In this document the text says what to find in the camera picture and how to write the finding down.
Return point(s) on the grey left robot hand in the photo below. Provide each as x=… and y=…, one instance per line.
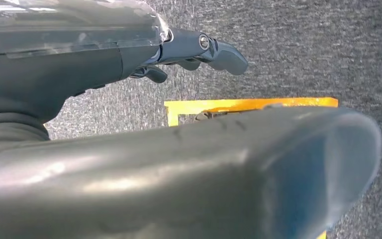
x=145, y=181

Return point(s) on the yellow floor tape square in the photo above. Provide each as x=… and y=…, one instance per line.
x=243, y=103

